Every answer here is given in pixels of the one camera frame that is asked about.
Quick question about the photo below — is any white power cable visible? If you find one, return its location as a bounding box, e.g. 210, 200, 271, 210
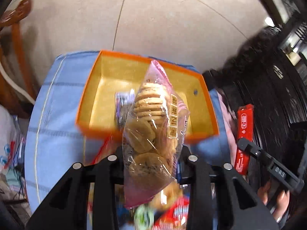
0, 62, 36, 105

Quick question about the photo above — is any blue quilted tablecloth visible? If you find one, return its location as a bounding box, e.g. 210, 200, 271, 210
23, 51, 231, 230

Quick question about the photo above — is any white plastic bag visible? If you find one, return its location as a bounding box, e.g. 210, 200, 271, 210
0, 105, 26, 172

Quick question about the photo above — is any large red chip bag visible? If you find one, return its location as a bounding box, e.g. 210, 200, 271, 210
153, 196, 189, 230

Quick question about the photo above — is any pink cloth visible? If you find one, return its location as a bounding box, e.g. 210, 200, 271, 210
217, 89, 237, 167

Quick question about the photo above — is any orange storage box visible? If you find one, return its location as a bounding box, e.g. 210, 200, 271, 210
75, 50, 219, 143

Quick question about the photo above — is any black dark sofa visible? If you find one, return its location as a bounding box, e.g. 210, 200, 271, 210
203, 26, 306, 229

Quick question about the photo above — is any red snack stick box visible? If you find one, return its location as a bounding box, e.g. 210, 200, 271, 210
234, 104, 254, 176

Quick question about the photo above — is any black white label snack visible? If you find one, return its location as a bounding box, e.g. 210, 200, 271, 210
115, 89, 135, 130

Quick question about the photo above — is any pink cookie bag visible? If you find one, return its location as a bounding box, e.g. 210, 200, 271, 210
122, 60, 189, 208

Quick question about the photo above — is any person's right hand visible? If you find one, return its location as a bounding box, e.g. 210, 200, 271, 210
257, 180, 291, 223

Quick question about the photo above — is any wooden chair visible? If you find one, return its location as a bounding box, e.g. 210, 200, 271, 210
1, 0, 37, 118

